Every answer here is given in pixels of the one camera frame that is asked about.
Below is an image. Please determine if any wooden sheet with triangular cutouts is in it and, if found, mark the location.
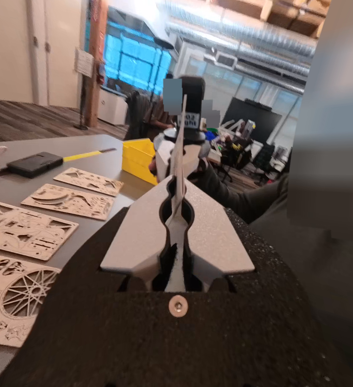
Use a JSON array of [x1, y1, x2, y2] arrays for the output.
[[53, 167, 124, 197]]

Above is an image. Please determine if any black office chair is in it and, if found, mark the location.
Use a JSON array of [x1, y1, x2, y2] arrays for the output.
[[124, 90, 153, 141], [253, 144, 276, 177]]

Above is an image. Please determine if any wooden sheet with spoked wheel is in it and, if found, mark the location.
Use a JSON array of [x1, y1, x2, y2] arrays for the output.
[[0, 251, 62, 348]]

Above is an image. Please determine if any wooden sheet with slotted parts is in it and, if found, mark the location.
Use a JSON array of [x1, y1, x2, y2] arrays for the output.
[[0, 200, 79, 261]]

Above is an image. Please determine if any wooden sheet with curved cutouts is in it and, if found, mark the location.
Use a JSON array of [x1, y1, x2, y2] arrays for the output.
[[21, 183, 114, 221]]

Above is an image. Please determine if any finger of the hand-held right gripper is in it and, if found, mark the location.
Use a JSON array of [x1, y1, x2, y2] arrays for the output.
[[155, 141, 178, 183], [183, 145, 202, 176]]

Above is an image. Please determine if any person's right hand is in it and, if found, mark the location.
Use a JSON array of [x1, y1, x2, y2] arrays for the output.
[[196, 157, 215, 177]]

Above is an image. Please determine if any white cabinet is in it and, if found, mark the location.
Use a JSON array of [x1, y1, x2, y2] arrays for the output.
[[99, 88, 129, 126]]

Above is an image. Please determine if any wooden post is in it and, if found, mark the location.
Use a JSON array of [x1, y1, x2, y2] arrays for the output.
[[74, 0, 109, 130]]

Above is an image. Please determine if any person's right forearm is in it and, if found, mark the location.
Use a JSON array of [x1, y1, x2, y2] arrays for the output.
[[195, 165, 289, 225]]

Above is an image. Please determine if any white paper notice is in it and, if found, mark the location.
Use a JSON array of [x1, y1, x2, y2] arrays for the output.
[[75, 48, 95, 77]]

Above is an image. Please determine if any yellow plastic bin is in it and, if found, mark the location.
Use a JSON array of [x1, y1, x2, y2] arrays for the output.
[[122, 138, 159, 185]]

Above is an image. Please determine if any silver ventilation duct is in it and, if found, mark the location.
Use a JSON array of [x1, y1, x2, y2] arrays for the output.
[[157, 0, 316, 76]]

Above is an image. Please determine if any black display screen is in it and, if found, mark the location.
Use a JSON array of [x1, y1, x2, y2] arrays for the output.
[[222, 97, 283, 147]]

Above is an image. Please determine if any black flat device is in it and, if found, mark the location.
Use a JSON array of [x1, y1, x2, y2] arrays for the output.
[[7, 152, 64, 179]]

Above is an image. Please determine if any yellow tape strip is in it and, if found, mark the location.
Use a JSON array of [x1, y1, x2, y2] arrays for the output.
[[63, 148, 116, 162]]

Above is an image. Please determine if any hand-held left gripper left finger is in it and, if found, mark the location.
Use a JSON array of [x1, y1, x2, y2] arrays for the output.
[[100, 175, 178, 292]]

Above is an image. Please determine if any white double door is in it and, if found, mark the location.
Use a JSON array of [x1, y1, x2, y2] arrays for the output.
[[27, 0, 85, 107]]

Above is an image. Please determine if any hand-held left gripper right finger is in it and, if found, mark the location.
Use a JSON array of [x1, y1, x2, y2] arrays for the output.
[[181, 178, 255, 293]]

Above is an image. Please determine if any white instruction booklet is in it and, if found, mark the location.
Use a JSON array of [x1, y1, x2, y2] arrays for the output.
[[164, 94, 190, 293]]

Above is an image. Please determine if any large window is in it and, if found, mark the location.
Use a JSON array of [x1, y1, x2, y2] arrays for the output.
[[102, 7, 174, 93]]

